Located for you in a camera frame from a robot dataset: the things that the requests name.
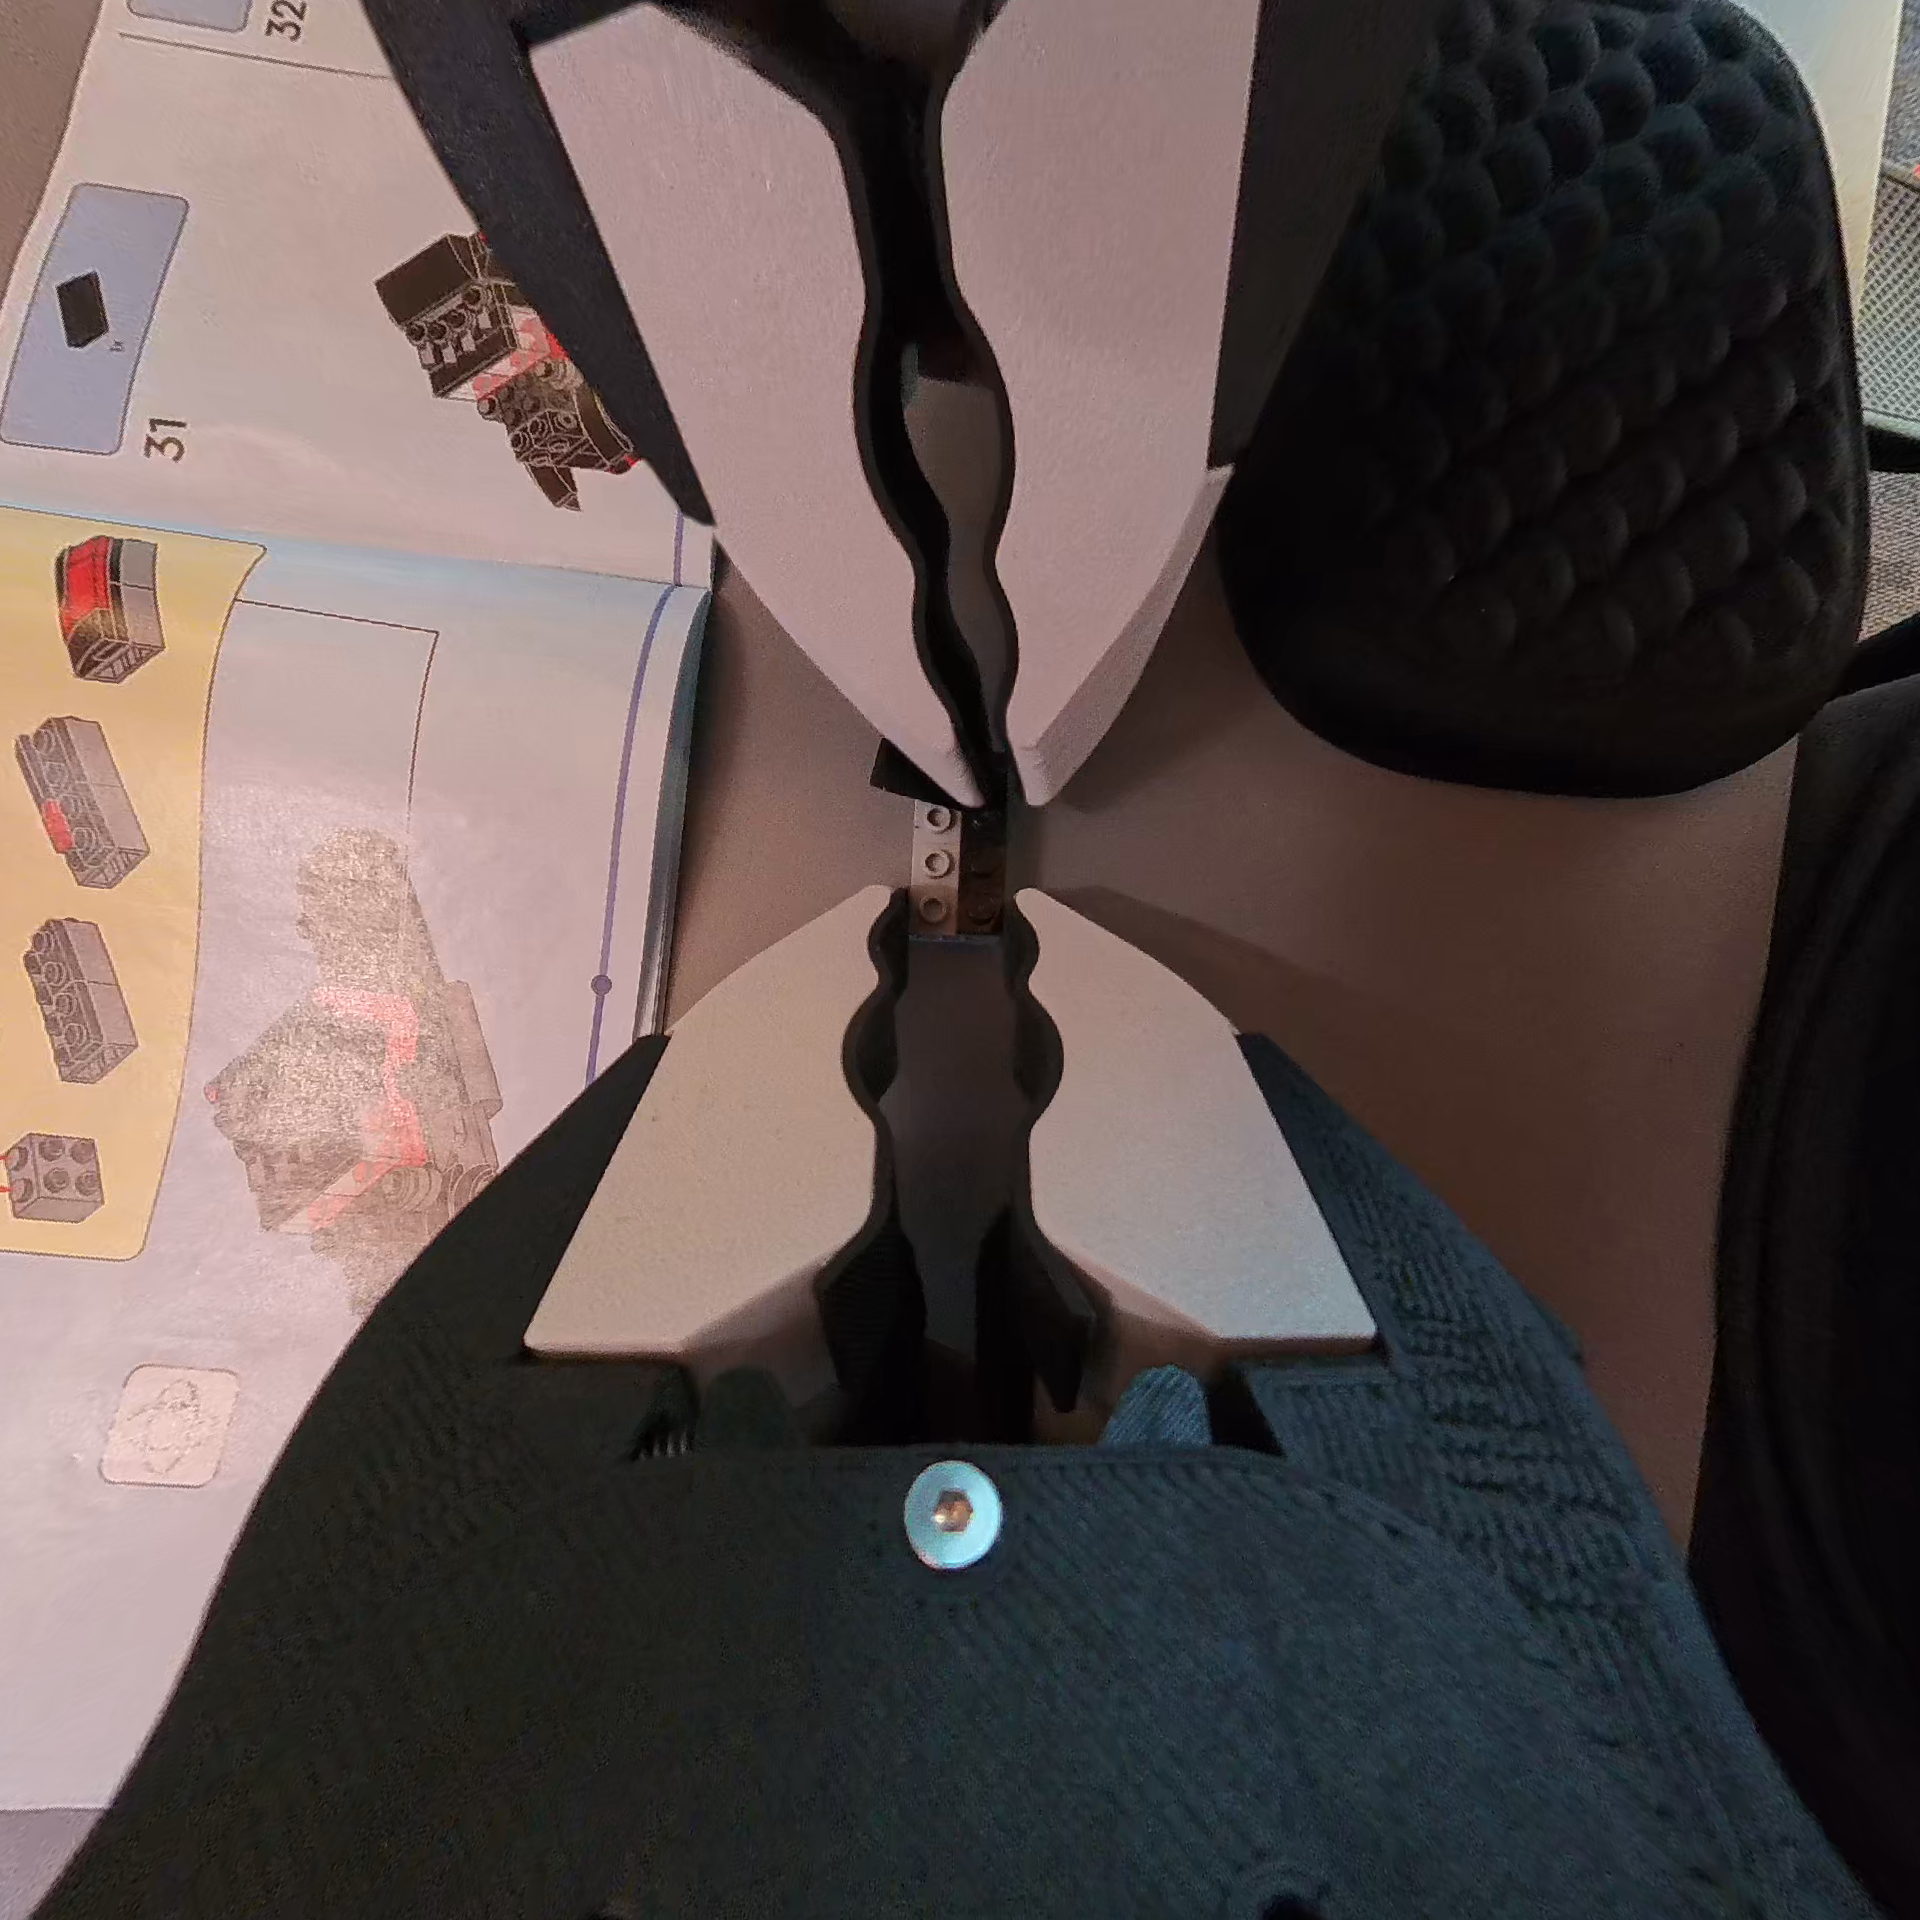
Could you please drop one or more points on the black bumpy cushion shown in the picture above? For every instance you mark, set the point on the black bumpy cushion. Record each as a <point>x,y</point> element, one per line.
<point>1576,450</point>

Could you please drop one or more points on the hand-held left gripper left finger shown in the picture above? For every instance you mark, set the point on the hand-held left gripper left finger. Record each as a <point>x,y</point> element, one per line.
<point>705,1185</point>

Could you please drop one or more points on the toy brick instruction booklet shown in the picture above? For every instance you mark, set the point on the toy brick instruction booklet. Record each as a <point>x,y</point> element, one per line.
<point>374,751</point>

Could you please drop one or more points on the person's black jacket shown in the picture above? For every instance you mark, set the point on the person's black jacket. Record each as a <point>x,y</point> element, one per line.
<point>1829,1200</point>

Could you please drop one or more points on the white panel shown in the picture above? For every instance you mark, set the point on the white panel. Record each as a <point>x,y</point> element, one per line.
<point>1851,120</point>

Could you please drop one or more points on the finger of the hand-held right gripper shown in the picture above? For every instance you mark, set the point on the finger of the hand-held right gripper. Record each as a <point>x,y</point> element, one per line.
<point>1108,301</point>
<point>721,301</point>

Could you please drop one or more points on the grey desk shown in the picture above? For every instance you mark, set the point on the grey desk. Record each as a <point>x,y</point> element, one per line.
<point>1424,975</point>

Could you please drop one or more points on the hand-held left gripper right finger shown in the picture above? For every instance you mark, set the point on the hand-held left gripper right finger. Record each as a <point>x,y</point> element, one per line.
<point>1200,1185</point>

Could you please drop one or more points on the grey and black toy brick assembly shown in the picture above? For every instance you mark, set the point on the grey and black toy brick assembly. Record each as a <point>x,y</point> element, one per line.
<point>938,869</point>

